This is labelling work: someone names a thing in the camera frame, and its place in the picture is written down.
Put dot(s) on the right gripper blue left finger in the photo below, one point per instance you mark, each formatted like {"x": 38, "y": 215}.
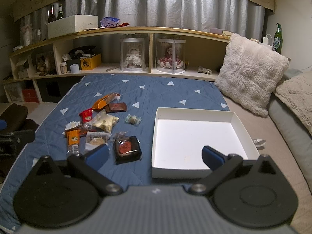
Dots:
{"x": 86, "y": 167}

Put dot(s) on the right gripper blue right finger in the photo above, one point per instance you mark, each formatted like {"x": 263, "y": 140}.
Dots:
{"x": 223, "y": 168}

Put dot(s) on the clear round pastry pack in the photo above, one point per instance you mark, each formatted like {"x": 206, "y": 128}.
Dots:
{"x": 95, "y": 139}

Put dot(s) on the orange snack bar pack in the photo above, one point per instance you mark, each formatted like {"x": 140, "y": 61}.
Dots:
{"x": 73, "y": 139}

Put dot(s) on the small clear dark candy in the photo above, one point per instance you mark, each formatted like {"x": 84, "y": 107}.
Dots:
{"x": 120, "y": 135}

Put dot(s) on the black red mooncake pack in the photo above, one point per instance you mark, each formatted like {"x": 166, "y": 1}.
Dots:
{"x": 127, "y": 150}

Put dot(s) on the cream yellow snack bag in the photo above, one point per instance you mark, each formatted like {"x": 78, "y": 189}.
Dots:
{"x": 104, "y": 121}

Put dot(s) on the red snack packet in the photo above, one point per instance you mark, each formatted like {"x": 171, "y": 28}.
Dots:
{"x": 86, "y": 115}

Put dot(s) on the orange clear long snack pack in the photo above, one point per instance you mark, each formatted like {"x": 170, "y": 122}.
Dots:
{"x": 104, "y": 101}

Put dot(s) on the brown square snack packet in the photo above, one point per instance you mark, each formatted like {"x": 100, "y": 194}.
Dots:
{"x": 116, "y": 107}

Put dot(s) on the crumpled silver wrapper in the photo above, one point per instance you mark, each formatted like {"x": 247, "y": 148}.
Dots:
{"x": 259, "y": 143}

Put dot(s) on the silver beige snack packet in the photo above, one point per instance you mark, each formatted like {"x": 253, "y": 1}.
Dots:
{"x": 72, "y": 125}

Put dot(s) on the white cardboard tray box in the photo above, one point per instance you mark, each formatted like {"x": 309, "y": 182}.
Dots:
{"x": 180, "y": 135}

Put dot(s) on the small green white candy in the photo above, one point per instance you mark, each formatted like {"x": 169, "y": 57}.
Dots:
{"x": 133, "y": 120}

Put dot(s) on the grey bed cushion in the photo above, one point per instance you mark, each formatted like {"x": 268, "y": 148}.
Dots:
{"x": 293, "y": 131}

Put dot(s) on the white cylinder cup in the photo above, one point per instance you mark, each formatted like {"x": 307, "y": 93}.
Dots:
{"x": 74, "y": 68}

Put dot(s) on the fluffy white pillow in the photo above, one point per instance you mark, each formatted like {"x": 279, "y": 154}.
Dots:
{"x": 250, "y": 74}

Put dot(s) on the small grey trinket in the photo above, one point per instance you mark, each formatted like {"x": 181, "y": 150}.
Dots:
{"x": 203, "y": 70}

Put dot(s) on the yellow storage box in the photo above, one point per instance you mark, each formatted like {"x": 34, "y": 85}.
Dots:
{"x": 90, "y": 63}

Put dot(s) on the beige textured pillow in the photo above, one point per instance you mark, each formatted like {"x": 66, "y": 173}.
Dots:
{"x": 295, "y": 93}

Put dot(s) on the wooden headboard shelf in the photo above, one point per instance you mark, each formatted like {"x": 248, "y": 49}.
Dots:
{"x": 202, "y": 49}

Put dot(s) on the white doll display case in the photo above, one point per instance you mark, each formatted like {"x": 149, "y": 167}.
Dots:
{"x": 132, "y": 54}

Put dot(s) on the red doll display case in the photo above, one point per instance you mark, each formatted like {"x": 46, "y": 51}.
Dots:
{"x": 170, "y": 56}

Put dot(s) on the dark wine bottle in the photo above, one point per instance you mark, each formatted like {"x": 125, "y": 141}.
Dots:
{"x": 52, "y": 16}

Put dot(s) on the large white box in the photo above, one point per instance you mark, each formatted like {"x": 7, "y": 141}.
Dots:
{"x": 71, "y": 24}

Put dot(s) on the green beer bottle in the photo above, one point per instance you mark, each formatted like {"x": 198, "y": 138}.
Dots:
{"x": 278, "y": 40}

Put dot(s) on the blue plastic bag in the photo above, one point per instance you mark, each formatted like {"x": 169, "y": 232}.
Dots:
{"x": 108, "y": 22}

